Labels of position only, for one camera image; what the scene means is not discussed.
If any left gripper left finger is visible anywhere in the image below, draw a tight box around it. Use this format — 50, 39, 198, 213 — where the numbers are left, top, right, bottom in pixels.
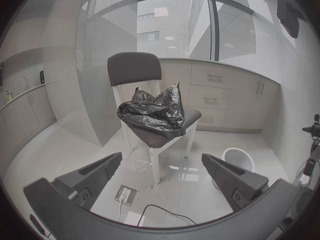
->
51, 152, 123, 211

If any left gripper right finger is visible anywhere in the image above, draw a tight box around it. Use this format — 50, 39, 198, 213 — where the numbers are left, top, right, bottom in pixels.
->
201, 153, 270, 213

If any black plastic bag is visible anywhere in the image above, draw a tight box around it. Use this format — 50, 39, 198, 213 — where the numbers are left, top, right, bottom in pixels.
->
117, 82, 187, 139

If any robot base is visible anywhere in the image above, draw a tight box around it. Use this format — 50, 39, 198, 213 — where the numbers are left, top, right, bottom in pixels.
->
277, 184, 317, 234

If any white trash bin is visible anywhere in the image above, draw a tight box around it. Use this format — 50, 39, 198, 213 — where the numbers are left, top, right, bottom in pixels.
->
221, 148, 256, 175

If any beige drawer cabinet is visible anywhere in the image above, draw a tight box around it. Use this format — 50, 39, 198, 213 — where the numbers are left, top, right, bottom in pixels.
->
119, 57, 282, 134

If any grey and white chair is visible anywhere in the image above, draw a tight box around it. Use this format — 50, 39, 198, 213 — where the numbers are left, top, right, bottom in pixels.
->
107, 52, 202, 185

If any window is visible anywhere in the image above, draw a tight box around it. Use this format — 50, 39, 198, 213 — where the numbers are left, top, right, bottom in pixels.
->
75, 0, 259, 74

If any white cable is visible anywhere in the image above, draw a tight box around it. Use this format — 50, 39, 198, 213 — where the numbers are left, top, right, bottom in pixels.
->
115, 195, 127, 222

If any black cable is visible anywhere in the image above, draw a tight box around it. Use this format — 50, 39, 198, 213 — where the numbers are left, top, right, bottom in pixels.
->
136, 204, 198, 227

